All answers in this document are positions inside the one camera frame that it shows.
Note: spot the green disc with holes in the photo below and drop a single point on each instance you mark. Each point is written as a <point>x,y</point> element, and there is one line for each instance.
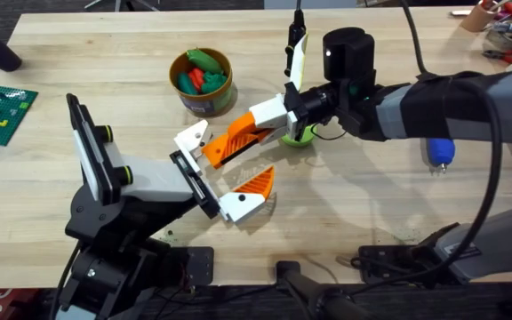
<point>298,142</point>

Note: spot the cardboard tube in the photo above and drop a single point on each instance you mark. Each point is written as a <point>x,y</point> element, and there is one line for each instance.
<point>478,18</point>

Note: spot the orange ribbed wedge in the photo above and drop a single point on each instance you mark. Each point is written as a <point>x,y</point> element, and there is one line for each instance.
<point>220,149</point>

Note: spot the grey tape roll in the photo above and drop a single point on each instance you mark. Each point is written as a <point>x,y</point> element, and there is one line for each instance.
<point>505,40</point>

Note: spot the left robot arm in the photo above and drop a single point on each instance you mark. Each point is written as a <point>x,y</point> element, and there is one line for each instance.
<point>105,275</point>

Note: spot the black camera stand pole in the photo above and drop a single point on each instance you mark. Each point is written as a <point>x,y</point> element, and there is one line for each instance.
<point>309,289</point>

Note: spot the right wrist upright pale plate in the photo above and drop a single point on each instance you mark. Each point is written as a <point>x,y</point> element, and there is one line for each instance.
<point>299,62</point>

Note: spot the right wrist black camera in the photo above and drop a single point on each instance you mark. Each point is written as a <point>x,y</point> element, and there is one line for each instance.
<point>295,33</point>

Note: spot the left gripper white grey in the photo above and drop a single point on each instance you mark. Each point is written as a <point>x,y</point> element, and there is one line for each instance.
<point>154,180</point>

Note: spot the left wrist upright black plate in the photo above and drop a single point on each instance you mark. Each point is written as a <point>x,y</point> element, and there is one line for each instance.
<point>90,146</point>

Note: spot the brown tub with toys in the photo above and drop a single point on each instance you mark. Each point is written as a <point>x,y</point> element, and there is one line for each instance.
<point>202,100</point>

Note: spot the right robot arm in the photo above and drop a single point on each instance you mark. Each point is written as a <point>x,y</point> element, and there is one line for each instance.
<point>505,111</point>

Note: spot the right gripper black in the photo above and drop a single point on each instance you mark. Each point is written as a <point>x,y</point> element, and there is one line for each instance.
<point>349,58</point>

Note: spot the blue electric screwdriver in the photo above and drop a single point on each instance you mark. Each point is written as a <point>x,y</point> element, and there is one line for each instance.
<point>440,151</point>

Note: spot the green board with blocks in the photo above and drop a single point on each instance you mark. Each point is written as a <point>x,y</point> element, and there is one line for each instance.
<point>2,115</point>

